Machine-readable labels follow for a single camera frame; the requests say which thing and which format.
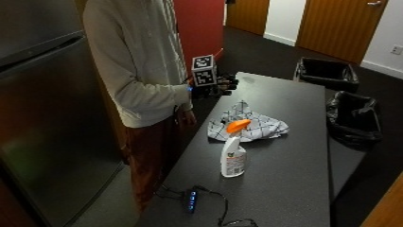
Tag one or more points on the white checked cloth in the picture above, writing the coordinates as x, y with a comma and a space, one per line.
247, 124

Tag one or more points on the stainless steel refrigerator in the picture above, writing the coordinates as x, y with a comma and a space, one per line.
45, 116

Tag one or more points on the white spray bottle orange trigger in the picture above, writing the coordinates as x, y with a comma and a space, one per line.
232, 154

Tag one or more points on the black usb hub blue lights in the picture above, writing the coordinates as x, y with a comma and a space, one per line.
190, 200

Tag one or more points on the white marker cube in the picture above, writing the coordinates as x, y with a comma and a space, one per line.
203, 70

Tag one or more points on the black lined waste bin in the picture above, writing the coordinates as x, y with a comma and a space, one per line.
327, 73
352, 118

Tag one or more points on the person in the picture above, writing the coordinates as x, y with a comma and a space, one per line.
138, 78

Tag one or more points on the wooden door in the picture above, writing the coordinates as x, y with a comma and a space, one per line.
339, 26
247, 15

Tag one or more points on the white wall switch plate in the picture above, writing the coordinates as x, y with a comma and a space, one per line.
396, 49

